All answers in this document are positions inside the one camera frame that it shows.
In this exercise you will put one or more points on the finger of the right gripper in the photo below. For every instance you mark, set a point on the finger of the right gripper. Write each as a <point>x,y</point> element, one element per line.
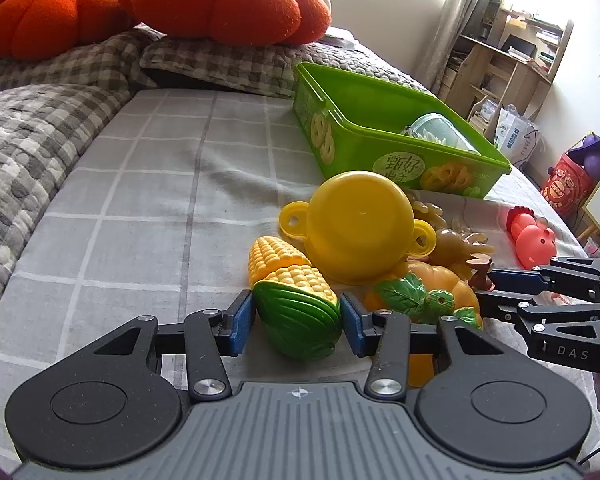
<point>516,308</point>
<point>573,277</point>

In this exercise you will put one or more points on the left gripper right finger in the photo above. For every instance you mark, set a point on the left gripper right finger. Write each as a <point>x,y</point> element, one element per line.
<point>385,337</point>

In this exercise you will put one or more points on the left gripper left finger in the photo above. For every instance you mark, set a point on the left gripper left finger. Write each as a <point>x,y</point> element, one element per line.
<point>209,335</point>

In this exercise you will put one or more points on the pink pig toy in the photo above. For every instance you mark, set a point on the pink pig toy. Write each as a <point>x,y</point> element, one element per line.
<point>534,240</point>

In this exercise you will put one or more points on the toy corn cob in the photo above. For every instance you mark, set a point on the toy corn cob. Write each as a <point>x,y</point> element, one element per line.
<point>299,310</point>

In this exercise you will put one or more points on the yellow toy pot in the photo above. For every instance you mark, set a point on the yellow toy pot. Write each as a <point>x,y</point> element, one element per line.
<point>356,227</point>

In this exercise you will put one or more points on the beige starfish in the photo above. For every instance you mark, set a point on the beige starfish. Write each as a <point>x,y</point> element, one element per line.
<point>434,215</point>

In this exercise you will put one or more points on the clear cotton swab jar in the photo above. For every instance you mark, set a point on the clear cotton swab jar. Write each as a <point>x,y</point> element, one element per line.
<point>435,128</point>

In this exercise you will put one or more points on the toy orange pumpkin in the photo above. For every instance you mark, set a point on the toy orange pumpkin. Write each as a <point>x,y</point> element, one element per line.
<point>424,293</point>

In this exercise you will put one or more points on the red gift bag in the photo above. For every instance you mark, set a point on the red gift bag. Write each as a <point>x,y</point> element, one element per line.
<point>567,187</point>

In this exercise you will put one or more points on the beige coral toy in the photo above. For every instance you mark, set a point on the beige coral toy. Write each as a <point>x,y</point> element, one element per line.
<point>453,249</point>

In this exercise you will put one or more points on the grey checked bed sheet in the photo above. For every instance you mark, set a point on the grey checked bed sheet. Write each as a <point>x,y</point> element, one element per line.
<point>157,218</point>

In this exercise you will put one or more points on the purple plush toy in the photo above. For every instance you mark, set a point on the purple plush toy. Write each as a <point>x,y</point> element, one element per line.
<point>586,153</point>

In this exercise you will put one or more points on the white paper shopping bag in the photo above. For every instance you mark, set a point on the white paper shopping bag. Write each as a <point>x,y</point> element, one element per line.
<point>515,136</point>

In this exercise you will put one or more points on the green plastic bin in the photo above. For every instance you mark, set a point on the green plastic bin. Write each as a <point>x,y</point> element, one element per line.
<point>354,122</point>

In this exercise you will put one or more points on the wooden desk shelf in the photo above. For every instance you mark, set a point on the wooden desk shelf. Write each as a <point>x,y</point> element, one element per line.
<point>503,58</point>

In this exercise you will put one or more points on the grey knitted blanket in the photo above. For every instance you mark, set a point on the grey knitted blanket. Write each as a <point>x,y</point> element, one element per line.
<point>51,111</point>

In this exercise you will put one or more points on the grey curtain right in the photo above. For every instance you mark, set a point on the grey curtain right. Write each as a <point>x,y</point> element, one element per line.
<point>454,17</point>

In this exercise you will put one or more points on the large orange pumpkin pillow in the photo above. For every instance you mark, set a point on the large orange pumpkin pillow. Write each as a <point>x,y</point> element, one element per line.
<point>236,23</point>

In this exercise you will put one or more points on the small orange pumpkin pillow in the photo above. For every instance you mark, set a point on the small orange pumpkin pillow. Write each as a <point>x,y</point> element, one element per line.
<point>36,30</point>

